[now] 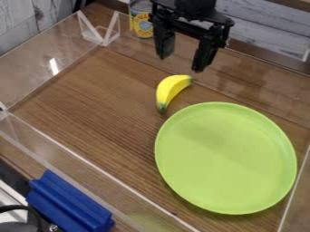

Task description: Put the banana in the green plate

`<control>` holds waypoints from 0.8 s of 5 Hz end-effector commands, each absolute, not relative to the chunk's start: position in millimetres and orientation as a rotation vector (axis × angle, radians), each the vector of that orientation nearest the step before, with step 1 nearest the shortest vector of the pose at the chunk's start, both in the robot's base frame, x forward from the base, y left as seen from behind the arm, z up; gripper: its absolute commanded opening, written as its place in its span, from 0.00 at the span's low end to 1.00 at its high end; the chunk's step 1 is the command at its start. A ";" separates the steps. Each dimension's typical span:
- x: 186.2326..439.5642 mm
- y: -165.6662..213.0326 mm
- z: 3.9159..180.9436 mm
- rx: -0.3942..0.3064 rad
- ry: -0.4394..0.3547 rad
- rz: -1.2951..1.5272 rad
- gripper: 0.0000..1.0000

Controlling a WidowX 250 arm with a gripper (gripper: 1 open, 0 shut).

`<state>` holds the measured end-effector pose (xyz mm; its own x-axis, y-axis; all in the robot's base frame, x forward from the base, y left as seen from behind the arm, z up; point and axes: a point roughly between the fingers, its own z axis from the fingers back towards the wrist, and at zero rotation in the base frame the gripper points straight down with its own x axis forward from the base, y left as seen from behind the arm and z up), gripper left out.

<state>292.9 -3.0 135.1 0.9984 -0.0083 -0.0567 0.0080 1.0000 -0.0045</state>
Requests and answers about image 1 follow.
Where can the green round plate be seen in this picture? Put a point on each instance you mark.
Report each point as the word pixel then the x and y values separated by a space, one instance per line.
pixel 225 158

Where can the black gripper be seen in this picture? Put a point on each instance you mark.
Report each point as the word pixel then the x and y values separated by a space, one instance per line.
pixel 195 18

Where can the clear acrylic triangle bracket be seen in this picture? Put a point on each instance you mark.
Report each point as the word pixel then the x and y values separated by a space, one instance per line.
pixel 97 34

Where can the clear acrylic front wall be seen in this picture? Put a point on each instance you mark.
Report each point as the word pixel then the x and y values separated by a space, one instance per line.
pixel 34 155

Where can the blue plastic block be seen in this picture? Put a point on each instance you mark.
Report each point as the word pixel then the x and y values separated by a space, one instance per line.
pixel 66 206

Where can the yellow labelled tin can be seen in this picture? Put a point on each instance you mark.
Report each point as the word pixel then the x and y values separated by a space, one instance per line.
pixel 139 10

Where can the yellow toy banana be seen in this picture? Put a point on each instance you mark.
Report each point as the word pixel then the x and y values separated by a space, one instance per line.
pixel 169 86

